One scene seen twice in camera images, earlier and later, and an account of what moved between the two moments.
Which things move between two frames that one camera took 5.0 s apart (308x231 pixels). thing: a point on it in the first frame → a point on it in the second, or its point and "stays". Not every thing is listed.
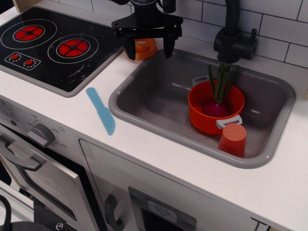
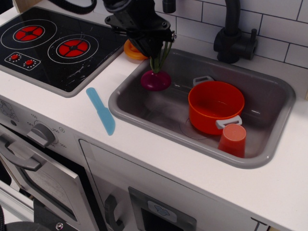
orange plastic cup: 232,140 stays
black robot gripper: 147,23 → 137,20
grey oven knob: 42,135 stays
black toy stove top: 59,51 stays
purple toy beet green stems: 226,76 → 157,80
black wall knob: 169,6 stays
